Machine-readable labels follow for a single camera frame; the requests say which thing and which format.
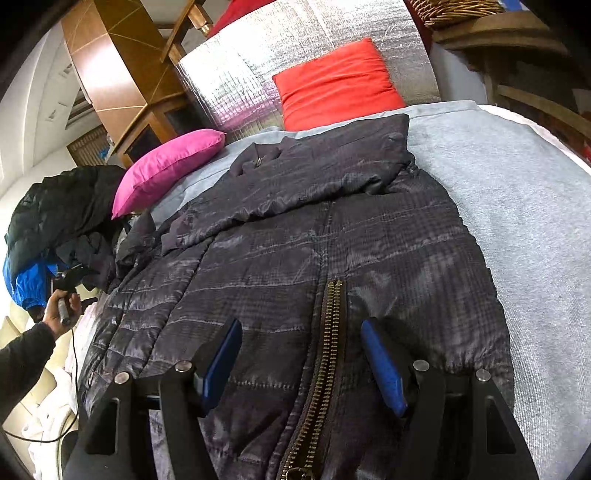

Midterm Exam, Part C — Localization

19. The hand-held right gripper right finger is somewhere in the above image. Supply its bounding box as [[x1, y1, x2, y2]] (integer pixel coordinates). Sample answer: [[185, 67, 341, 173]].
[[360, 318, 539, 480]]

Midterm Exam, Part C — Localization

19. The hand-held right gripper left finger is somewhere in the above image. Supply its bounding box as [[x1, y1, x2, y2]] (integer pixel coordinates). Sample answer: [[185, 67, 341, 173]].
[[65, 318, 243, 480]]

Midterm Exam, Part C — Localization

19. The dark purple quilted jacket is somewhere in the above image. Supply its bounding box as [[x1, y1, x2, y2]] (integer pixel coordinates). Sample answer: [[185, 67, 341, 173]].
[[76, 113, 515, 480]]

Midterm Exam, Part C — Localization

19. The person's left hand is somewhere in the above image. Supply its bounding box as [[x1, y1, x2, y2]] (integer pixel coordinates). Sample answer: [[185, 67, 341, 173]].
[[42, 291, 82, 337]]

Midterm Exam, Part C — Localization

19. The dark cloth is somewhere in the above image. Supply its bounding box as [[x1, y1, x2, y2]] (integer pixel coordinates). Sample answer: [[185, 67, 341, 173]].
[[55, 231, 122, 292]]

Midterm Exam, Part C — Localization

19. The blue jacket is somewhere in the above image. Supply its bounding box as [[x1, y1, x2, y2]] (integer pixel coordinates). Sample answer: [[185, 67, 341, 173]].
[[2, 256, 62, 313]]

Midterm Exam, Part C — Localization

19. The black puffer jacket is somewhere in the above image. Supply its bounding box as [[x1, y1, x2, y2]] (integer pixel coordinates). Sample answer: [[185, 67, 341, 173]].
[[4, 165, 127, 278]]

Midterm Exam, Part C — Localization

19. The wicker screen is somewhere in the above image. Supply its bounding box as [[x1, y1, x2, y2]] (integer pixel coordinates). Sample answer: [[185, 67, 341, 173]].
[[67, 124, 112, 167]]

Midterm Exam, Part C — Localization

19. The white cloth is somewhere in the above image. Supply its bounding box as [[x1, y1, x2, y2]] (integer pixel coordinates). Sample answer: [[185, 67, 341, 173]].
[[25, 351, 80, 480]]

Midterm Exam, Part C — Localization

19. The pink pillow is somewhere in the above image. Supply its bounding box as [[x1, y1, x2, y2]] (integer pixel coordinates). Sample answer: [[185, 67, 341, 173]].
[[112, 129, 227, 220]]

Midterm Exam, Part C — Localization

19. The grey bed sheet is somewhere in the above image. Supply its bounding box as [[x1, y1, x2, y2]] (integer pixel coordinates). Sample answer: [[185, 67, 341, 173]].
[[148, 99, 591, 480]]

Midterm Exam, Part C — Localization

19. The wooden cabinet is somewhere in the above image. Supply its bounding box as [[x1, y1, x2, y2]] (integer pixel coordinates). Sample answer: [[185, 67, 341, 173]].
[[60, 0, 195, 169]]

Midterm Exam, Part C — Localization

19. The silver insulation mat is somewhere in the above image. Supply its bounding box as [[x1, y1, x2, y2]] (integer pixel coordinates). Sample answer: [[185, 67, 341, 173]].
[[175, 0, 439, 139]]

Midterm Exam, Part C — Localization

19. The red pillow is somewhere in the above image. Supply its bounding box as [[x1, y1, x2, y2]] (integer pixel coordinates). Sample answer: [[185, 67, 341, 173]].
[[272, 38, 407, 132]]

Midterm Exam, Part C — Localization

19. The red cloth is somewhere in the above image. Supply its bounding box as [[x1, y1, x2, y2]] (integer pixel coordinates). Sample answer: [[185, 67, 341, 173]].
[[205, 0, 278, 40]]

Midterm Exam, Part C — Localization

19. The wooden shelf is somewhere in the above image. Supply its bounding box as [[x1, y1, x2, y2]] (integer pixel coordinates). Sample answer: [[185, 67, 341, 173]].
[[431, 18, 591, 162]]

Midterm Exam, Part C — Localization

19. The wicker basket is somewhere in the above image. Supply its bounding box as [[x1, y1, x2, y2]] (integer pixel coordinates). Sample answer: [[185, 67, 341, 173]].
[[409, 0, 505, 31]]

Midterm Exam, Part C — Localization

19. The black cable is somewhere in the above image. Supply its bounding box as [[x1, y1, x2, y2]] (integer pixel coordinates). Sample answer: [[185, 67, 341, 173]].
[[4, 323, 80, 445]]

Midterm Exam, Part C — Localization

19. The wall air vent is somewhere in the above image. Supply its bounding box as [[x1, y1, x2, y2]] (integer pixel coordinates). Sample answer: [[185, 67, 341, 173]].
[[65, 98, 100, 130]]

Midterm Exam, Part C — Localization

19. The wooden ladder frame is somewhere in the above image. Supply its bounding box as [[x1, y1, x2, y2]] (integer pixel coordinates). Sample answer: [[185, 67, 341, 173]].
[[159, 0, 214, 65]]

